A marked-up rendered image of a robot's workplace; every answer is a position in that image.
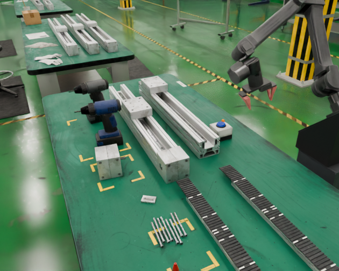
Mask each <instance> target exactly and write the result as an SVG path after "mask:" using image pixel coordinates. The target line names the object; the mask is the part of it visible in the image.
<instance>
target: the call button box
mask: <svg viewBox="0 0 339 271"><path fill-rule="evenodd" d="M209 128H210V129H211V130H212V131H213V132H214V133H216V134H217V135H218V136H219V137H220V140H219V141H224V140H228V139H231V138H232V127H231V126H230V125H229V124H227V123H226V122H225V126H224V127H219V126H217V123H212V124H210V125H209Z"/></svg>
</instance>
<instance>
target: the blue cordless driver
mask: <svg viewBox="0 0 339 271"><path fill-rule="evenodd" d="M80 109H81V110H80V111H74V113H76V112H81V114H82V115H90V116H95V115H96V114H97V116H98V117H99V119H100V122H102V124H103V127H104V130H99V131H98V133H97V134H95V138H96V143H97V146H98V147H100V146H106V145H112V144H117V146H120V145H123V136H122V134H121V131H120V130H119V129H118V128H117V122H116V118H115V115H114V114H113V113H115V112H117V111H119V112H120V111H121V103H120V100H118V99H116V100H115V99H110V100H105V101H98V102H95V103H88V105H86V106H83V107H81V108H80Z"/></svg>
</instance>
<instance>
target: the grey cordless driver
mask: <svg viewBox="0 0 339 271"><path fill-rule="evenodd" d="M108 88H109V84H108V81H107V80H106V79H99V80H94V81H89V82H85V83H80V85H79V86H77V87H75V88H74V90H72V91H69V92H75V93H76V94H83V95H85V94H87V93H88V94H89V96H90V99H92V100H93V103H95V102H98V101H105V99H104V96H103V93H102V92H101V91H104V90H107V89H108ZM86 116H87V119H88V120H89V122H90V123H91V124H94V123H98V122H100V119H99V117H98V116H97V114H96V115H95V116H90V115H86Z"/></svg>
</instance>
